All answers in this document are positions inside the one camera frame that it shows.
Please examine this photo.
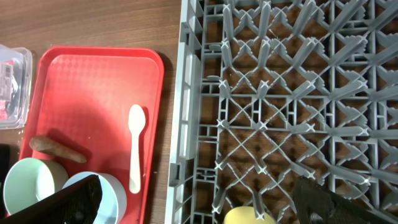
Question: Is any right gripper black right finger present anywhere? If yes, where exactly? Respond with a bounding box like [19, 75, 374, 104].
[293, 177, 389, 224]

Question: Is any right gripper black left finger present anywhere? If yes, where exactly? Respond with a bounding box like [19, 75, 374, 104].
[1, 174, 103, 224]

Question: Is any light blue grey bowl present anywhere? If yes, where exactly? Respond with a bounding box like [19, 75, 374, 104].
[63, 171, 127, 224]

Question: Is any mint green bowl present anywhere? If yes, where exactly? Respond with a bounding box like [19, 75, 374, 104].
[3, 157, 68, 215]

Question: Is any yellow plastic cup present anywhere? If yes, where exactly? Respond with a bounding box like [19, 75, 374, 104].
[223, 206, 275, 224]

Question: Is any white plastic spoon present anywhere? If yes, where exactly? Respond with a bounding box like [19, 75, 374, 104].
[128, 105, 146, 194]

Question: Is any red ketchup packet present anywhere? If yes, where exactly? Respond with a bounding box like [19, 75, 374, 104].
[1, 60, 18, 120]

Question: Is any black waste tray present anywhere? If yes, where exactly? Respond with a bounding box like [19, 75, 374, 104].
[0, 144, 10, 218]

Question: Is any grey plastic dishwasher rack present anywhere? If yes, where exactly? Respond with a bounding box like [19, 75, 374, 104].
[165, 0, 397, 223]

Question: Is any brown sweet potato piece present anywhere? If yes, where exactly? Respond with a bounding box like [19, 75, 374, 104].
[29, 136, 87, 164]

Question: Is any red plastic tray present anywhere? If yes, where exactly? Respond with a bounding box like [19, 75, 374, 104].
[20, 46, 164, 223]

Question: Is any clear plastic bin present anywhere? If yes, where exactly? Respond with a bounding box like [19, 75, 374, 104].
[1, 45, 33, 129]

